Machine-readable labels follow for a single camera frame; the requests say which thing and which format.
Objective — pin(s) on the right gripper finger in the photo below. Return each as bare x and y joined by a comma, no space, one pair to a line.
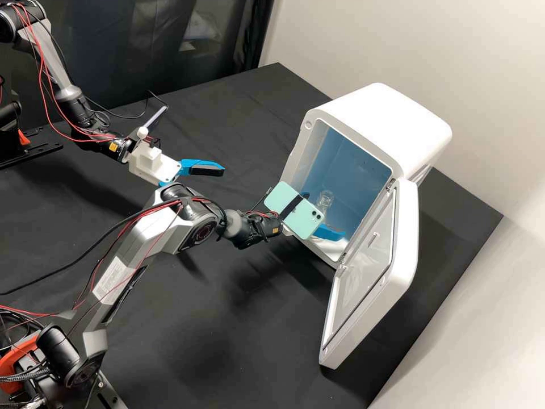
328,234

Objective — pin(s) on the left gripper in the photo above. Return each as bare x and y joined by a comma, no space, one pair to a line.
164,168

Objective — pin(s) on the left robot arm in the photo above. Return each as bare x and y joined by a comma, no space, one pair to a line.
64,81

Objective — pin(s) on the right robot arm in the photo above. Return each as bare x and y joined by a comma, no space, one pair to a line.
140,238

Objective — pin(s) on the clear flask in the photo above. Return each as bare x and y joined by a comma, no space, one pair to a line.
327,199

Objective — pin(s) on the incubator door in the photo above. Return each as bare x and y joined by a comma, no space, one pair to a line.
404,255

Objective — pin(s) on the white incubator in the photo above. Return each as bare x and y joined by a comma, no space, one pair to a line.
383,121

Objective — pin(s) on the right wrist camera phone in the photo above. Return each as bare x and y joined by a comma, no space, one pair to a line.
303,217

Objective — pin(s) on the wrist camera phone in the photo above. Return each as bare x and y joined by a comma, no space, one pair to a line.
303,217
143,132

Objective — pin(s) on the left wrist camera phone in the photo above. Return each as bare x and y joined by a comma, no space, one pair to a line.
143,132

